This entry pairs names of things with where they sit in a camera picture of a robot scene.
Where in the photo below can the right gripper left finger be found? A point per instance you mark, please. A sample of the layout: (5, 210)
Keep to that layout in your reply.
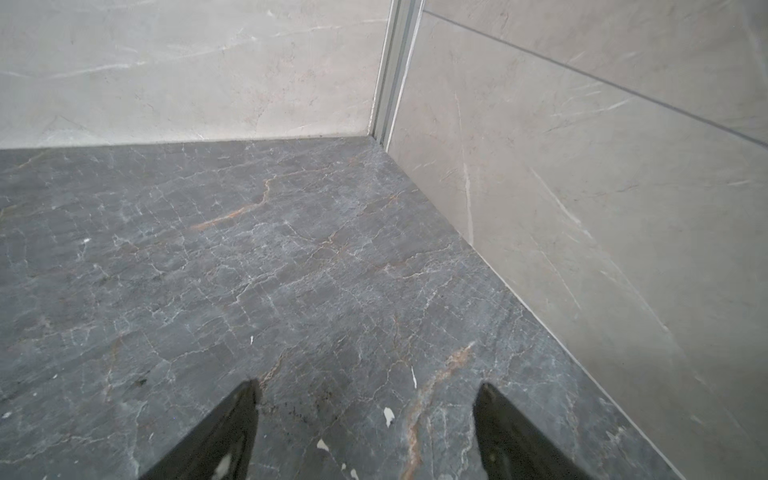
(221, 445)

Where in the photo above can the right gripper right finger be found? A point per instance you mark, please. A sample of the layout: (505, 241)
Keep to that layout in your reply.
(511, 446)

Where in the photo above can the aluminium frame post right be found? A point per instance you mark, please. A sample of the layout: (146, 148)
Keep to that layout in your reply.
(402, 29)

